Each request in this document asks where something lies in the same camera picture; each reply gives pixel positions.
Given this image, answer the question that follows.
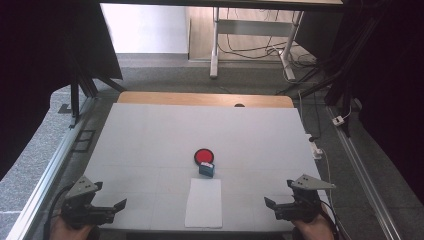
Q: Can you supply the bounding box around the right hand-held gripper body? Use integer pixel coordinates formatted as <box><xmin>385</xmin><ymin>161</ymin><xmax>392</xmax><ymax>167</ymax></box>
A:
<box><xmin>273</xmin><ymin>173</ymin><xmax>337</xmax><ymax>224</ymax></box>

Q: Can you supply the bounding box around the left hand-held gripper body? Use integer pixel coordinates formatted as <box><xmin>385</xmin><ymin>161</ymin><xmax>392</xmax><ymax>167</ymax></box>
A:
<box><xmin>60</xmin><ymin>175</ymin><xmax>118</xmax><ymax>230</ymax></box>

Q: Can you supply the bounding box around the white paper sheet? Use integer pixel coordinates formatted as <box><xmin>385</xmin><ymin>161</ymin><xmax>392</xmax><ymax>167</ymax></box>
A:
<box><xmin>184</xmin><ymin>177</ymin><xmax>224</xmax><ymax>229</ymax></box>

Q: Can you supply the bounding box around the blue stamp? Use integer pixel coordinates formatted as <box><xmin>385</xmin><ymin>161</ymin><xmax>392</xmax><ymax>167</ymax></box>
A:
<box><xmin>198</xmin><ymin>161</ymin><xmax>216</xmax><ymax>178</ymax></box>

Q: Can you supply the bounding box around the red ink pad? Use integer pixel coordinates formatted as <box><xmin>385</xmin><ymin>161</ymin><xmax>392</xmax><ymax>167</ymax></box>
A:
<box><xmin>193</xmin><ymin>148</ymin><xmax>215</xmax><ymax>167</ymax></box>

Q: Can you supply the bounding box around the person's right hand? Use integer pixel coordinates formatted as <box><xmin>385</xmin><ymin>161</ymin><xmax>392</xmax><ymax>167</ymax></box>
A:
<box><xmin>293</xmin><ymin>213</ymin><xmax>335</xmax><ymax>240</ymax></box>

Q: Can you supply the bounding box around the person's left hand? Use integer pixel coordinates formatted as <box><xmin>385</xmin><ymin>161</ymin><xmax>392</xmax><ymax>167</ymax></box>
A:
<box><xmin>49</xmin><ymin>216</ymin><xmax>96</xmax><ymax>240</ymax></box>

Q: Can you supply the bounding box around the white power strip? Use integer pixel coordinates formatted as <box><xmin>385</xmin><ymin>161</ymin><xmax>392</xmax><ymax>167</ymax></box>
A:
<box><xmin>305</xmin><ymin>133</ymin><xmax>324</xmax><ymax>160</ymax></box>

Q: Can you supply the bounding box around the black metal stand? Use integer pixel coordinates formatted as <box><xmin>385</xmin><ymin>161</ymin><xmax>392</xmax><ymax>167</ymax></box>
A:
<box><xmin>58</xmin><ymin>49</ymin><xmax>127</xmax><ymax>130</ymax></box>
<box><xmin>276</xmin><ymin>0</ymin><xmax>369</xmax><ymax>138</ymax></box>

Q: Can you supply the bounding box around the wooden table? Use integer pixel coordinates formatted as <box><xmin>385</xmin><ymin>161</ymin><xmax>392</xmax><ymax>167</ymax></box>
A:
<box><xmin>117</xmin><ymin>91</ymin><xmax>295</xmax><ymax>109</ymax></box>

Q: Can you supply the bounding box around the black curtain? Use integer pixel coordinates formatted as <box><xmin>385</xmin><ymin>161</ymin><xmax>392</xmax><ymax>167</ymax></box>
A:
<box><xmin>333</xmin><ymin>0</ymin><xmax>424</xmax><ymax>205</ymax></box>
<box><xmin>0</xmin><ymin>0</ymin><xmax>124</xmax><ymax>181</ymax></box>

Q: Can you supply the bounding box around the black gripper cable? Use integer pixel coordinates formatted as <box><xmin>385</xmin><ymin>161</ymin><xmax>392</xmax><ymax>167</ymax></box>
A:
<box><xmin>43</xmin><ymin>182</ymin><xmax>75</xmax><ymax>240</ymax></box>
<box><xmin>319</xmin><ymin>199</ymin><xmax>345</xmax><ymax>240</ymax></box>

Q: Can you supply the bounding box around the white power cable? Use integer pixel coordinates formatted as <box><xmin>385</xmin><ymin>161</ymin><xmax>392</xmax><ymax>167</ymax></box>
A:
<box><xmin>320</xmin><ymin>149</ymin><xmax>338</xmax><ymax>204</ymax></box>

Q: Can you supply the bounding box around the aluminium rail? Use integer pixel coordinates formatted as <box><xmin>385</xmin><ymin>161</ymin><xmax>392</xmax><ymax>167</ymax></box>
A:
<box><xmin>324</xmin><ymin>105</ymin><xmax>403</xmax><ymax>240</ymax></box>
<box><xmin>6</xmin><ymin>96</ymin><xmax>98</xmax><ymax>240</ymax></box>

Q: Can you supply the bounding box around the tangle of black floor cables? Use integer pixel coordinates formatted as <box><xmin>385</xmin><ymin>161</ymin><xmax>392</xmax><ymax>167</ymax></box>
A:
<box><xmin>218</xmin><ymin>8</ymin><xmax>319</xmax><ymax>69</ymax></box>

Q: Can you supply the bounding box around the white desk frame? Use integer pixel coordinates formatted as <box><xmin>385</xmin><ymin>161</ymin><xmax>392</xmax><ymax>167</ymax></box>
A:
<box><xmin>209</xmin><ymin>6</ymin><xmax>305</xmax><ymax>81</ymax></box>

